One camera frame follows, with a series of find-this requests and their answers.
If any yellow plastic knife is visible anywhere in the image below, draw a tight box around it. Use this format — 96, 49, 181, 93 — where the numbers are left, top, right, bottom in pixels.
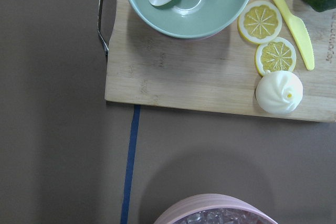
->
273, 0, 315, 70

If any large lemon slice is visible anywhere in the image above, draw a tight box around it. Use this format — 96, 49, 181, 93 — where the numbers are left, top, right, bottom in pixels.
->
237, 0, 282, 44

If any pink ice bowl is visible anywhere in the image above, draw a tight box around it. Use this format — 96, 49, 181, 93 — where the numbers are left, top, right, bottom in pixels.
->
155, 194, 276, 223

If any small lemon slice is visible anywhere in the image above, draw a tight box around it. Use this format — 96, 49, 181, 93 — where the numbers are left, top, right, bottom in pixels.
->
255, 37, 297, 77

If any wooden cutting board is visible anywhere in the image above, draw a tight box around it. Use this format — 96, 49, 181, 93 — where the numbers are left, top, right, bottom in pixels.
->
104, 0, 335, 122

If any long blue tape strip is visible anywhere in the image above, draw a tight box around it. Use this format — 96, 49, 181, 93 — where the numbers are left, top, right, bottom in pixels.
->
120, 105, 141, 224

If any green bowl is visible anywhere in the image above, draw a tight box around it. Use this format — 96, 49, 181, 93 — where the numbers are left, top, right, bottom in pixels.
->
129, 0, 249, 39

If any white cream dollop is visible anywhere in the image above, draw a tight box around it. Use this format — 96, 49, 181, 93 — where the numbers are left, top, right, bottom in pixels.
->
255, 70, 303, 114

